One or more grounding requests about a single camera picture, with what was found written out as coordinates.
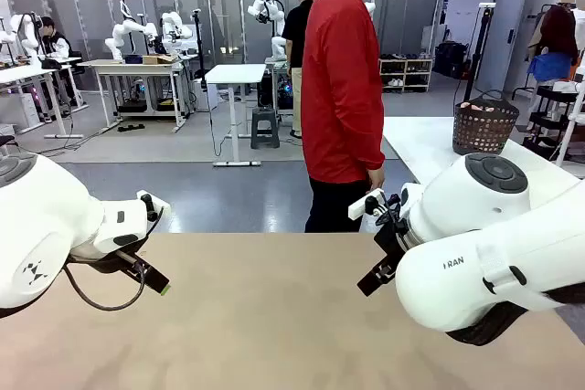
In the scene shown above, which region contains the black bag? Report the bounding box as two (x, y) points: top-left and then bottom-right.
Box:
(433, 41), (470, 79)

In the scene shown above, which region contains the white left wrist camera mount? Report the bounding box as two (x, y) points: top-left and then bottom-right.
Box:
(136, 189), (171, 222)

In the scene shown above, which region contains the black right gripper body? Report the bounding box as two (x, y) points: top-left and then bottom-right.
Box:
(372, 217), (415, 269)

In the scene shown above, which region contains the black tripod with white head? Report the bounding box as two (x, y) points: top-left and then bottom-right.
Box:
(463, 2), (497, 99)

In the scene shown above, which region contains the long white desk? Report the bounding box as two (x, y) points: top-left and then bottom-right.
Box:
(0, 57), (87, 140)

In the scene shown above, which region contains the black perforated plastic basket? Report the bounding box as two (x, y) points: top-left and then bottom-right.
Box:
(452, 90), (521, 156)

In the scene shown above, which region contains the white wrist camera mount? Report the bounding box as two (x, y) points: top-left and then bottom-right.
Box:
(136, 189), (171, 222)
(347, 188), (385, 221)

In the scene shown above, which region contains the black utility cart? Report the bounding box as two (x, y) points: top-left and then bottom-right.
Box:
(523, 83), (585, 163)

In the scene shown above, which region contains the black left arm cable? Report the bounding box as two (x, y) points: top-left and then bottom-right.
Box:
(62, 206), (165, 311)

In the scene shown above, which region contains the white workbench with robots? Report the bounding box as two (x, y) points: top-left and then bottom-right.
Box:
(77, 58), (186, 133)

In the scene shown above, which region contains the grey plastic step stool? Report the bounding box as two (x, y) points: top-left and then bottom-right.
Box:
(250, 107), (281, 150)

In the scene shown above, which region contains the black right arm cable sleeve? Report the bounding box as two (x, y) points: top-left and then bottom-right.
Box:
(445, 287), (585, 346)

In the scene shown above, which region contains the black computer with coloured lights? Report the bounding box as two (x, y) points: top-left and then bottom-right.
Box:
(258, 74), (293, 111)

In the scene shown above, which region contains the person in red jacket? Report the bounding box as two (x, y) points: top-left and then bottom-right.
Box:
(301, 0), (399, 234)

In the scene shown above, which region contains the blue cloth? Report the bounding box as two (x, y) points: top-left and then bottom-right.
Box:
(527, 51), (572, 83)

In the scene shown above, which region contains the standing person in black shirt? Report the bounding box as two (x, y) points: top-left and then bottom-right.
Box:
(282, 0), (314, 140)

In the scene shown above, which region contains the small white standing desk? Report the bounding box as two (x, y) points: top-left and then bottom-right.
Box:
(204, 63), (268, 167)

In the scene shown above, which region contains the slim black tripod stand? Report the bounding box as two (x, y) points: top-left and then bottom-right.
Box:
(191, 8), (209, 80)

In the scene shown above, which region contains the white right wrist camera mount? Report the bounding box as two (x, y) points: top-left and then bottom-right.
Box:
(347, 188), (385, 221)

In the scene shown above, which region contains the large white table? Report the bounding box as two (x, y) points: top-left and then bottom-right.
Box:
(382, 115), (585, 193)

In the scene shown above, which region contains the wooden shoe rack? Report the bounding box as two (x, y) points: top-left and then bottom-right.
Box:
(379, 57), (434, 93)

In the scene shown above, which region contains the red jacket person right forearm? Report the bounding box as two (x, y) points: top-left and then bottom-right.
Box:
(349, 120), (388, 173)

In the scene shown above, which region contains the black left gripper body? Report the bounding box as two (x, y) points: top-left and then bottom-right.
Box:
(66, 234), (150, 275)

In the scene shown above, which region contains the dark red hanging garment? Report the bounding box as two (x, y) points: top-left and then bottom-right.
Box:
(529, 4), (580, 67)

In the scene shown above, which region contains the seated person in black jacket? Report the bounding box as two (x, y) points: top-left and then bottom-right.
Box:
(38, 16), (79, 108)

